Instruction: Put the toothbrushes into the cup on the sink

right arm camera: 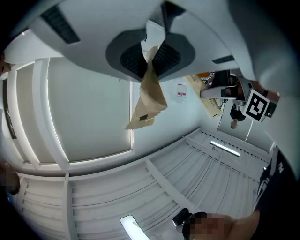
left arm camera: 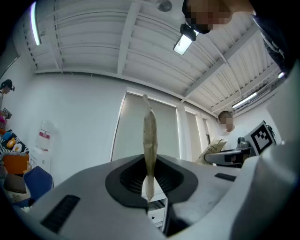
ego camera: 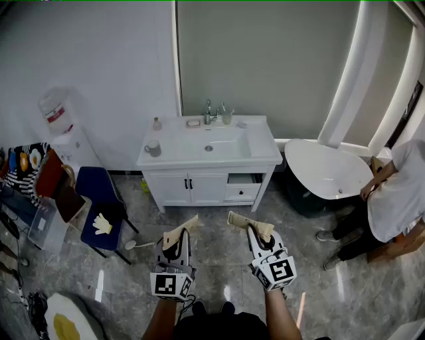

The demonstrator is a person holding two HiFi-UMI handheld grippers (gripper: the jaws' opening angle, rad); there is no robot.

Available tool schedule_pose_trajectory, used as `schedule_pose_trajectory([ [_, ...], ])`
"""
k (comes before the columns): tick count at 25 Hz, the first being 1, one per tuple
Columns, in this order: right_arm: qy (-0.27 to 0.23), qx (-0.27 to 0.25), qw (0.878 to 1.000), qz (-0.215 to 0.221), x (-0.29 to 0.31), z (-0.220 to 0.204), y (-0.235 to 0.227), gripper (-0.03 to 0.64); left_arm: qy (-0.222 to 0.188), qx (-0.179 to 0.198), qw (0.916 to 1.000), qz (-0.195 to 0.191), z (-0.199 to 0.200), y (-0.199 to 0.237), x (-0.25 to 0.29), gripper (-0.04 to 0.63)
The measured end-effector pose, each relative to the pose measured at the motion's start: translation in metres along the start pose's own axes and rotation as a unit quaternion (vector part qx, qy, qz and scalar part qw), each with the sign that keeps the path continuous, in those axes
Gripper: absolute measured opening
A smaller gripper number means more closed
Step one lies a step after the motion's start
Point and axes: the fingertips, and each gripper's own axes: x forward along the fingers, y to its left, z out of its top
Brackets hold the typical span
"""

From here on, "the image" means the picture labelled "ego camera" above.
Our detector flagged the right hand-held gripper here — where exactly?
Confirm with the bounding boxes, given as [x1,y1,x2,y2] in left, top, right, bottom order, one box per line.
[247,224,297,292]

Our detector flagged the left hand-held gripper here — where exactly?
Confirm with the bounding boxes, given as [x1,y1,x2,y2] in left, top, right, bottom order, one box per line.
[149,228,197,301]

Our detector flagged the cream plastic tube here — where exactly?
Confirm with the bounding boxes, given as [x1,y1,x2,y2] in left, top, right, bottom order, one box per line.
[227,211,275,242]
[161,214,204,252]

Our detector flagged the grey mug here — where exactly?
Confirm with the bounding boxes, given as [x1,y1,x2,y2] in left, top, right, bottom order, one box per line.
[144,139,163,158]

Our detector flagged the person's left forearm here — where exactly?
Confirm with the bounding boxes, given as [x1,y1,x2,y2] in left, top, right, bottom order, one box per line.
[142,297,179,340]

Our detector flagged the person's right forearm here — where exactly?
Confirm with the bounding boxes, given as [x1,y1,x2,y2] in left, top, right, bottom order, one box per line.
[264,288,303,340]

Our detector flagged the dark round bin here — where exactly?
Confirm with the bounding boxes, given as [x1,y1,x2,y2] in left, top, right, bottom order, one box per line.
[285,172,328,218]

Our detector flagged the black cloth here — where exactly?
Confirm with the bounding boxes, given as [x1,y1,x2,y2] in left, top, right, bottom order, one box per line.
[94,202,126,224]

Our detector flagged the white work glove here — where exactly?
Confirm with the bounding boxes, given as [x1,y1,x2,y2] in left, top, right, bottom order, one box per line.
[92,212,114,236]

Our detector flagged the person's black trousers and shoes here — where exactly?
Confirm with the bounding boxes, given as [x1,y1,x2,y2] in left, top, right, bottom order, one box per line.
[172,300,270,340]

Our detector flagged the white bathtub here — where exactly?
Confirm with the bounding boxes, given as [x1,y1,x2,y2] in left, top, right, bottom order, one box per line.
[284,138,375,201]

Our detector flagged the white vanity cabinet with sink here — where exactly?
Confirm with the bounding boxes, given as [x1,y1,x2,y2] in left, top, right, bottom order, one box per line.
[136,115,284,213]

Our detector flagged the blue chair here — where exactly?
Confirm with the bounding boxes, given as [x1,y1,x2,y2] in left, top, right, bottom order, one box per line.
[74,165,139,266]

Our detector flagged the white round cushion yellow centre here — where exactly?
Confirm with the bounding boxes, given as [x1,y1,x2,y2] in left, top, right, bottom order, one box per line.
[44,292,100,340]

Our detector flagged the clear plastic storage box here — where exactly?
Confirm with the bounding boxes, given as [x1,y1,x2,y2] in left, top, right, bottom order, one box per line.
[27,197,69,255]

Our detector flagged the brown cardboard box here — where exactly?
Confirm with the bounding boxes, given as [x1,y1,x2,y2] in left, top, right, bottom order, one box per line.
[371,155,388,175]

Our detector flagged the chrome faucet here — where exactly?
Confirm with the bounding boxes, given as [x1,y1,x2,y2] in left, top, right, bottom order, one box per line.
[204,99,220,126]

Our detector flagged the wooden stool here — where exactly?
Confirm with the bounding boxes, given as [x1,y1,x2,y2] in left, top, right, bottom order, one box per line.
[367,218,425,265]

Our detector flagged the white water dispenser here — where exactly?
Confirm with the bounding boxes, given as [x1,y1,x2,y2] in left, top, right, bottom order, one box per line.
[51,124,102,180]

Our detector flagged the striped blanket with flowers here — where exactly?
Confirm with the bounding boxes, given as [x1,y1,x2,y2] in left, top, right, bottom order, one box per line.
[5,142,52,209]

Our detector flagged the clear water bottle red label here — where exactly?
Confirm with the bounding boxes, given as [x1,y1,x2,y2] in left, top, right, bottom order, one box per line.
[38,86,79,135]

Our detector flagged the white long-handled brush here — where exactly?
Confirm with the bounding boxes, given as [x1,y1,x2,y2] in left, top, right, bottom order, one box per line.
[124,239,157,251]

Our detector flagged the black cable bundle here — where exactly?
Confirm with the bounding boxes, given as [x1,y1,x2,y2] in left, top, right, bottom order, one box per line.
[26,291,50,340]

